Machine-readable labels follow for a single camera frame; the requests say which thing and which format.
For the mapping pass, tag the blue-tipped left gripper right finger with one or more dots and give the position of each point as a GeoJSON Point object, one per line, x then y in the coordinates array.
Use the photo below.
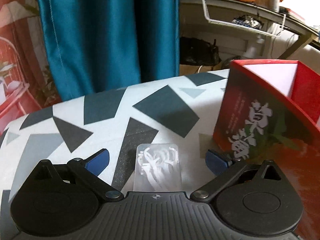
{"type": "Point", "coordinates": [227, 170]}

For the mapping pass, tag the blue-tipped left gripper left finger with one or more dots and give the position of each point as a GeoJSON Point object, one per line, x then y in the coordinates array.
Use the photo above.
{"type": "Point", "coordinates": [87, 171]}

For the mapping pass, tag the red cardboard box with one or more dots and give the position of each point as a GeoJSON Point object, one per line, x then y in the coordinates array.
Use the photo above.
{"type": "Point", "coordinates": [270, 110]}

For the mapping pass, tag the geometric patterned tablecloth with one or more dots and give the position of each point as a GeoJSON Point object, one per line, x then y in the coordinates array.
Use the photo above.
{"type": "Point", "coordinates": [180, 110]}

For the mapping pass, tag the black backpack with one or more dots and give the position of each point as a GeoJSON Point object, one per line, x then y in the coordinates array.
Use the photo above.
{"type": "Point", "coordinates": [197, 52]}

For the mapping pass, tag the teal curtain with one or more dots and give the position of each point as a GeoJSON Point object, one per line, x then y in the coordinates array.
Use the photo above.
{"type": "Point", "coordinates": [97, 45]}

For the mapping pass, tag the white desk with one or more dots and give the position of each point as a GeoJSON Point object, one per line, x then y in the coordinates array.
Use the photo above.
{"type": "Point", "coordinates": [227, 10]}

